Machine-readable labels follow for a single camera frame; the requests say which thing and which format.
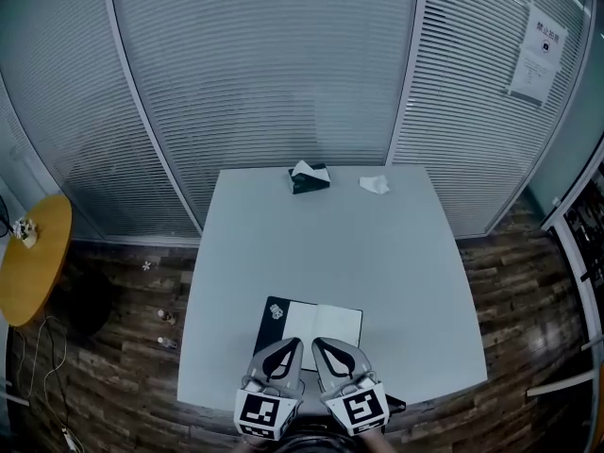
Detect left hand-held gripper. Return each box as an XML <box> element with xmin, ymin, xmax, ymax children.
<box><xmin>234</xmin><ymin>337</ymin><xmax>305</xmax><ymax>442</ymax></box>

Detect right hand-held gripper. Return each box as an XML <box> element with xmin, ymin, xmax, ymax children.
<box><xmin>310</xmin><ymin>337</ymin><xmax>392</xmax><ymax>438</ymax></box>

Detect black notebook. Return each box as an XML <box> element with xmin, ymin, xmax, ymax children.
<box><xmin>253</xmin><ymin>295</ymin><xmax>364</xmax><ymax>373</ymax></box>

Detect person's right forearm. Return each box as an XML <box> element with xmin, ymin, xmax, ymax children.
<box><xmin>362</xmin><ymin>430</ymin><xmax>386</xmax><ymax>453</ymax></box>

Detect person's dark clothing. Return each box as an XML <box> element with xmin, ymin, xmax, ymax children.
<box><xmin>254</xmin><ymin>425</ymin><xmax>374</xmax><ymax>453</ymax></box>

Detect crumpled white tissue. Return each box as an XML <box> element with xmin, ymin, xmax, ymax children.
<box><xmin>359</xmin><ymin>175</ymin><xmax>391</xmax><ymax>195</ymax></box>

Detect dark green tissue box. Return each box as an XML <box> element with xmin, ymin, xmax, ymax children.
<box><xmin>288</xmin><ymin>159</ymin><xmax>331</xmax><ymax>195</ymax></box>

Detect round wooden table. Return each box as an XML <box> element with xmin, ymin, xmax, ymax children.
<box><xmin>0</xmin><ymin>193</ymin><xmax>114</xmax><ymax>337</ymax></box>

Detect white furniture leg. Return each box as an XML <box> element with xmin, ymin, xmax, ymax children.
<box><xmin>0</xmin><ymin>379</ymin><xmax>29</xmax><ymax>408</ymax></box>

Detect black display shelf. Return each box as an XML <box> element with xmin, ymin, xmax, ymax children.
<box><xmin>563</xmin><ymin>167</ymin><xmax>604</xmax><ymax>348</ymax></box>

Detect small potted white flowers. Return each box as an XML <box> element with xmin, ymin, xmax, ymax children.
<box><xmin>12</xmin><ymin>215</ymin><xmax>38</xmax><ymax>249</ymax></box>

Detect white paper notice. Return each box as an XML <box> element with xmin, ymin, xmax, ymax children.
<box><xmin>508</xmin><ymin>1</ymin><xmax>568</xmax><ymax>109</ymax></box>

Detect white cable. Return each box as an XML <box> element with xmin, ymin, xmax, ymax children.
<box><xmin>16</xmin><ymin>315</ymin><xmax>68</xmax><ymax>443</ymax></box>

